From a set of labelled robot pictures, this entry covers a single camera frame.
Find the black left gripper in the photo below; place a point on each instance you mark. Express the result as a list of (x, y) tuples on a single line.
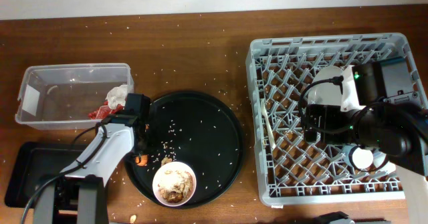
[(147, 149)]

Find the clear plastic bin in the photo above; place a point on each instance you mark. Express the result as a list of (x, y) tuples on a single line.
[(60, 97)]

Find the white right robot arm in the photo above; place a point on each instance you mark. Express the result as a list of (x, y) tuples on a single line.
[(400, 132)]

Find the white bowl with food scraps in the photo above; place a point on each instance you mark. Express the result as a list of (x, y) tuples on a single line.
[(174, 184)]

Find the round black tray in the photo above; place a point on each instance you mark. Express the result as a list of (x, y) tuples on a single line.
[(198, 130)]

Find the black rectangular tray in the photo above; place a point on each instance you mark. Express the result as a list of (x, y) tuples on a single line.
[(37, 162)]

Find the orange carrot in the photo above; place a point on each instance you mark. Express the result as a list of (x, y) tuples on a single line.
[(141, 160)]

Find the peanut on table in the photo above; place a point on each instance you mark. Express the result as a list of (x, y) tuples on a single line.
[(132, 219)]

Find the light blue cup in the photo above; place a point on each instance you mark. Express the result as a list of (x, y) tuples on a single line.
[(357, 157)]

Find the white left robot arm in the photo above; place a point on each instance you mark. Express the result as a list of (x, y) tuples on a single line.
[(117, 136)]

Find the white plastic fork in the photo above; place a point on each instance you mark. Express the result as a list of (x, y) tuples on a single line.
[(264, 113)]

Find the grey dishwasher rack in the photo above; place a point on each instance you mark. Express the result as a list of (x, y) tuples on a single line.
[(282, 71)]

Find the grey plate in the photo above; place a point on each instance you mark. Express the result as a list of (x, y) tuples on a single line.
[(326, 93)]

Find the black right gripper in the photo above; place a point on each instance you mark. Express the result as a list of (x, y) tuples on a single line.
[(330, 114)]

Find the white tissue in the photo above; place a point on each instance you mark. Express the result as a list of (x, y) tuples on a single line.
[(117, 96)]

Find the red snack wrapper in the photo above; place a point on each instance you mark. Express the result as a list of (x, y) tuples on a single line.
[(104, 111)]

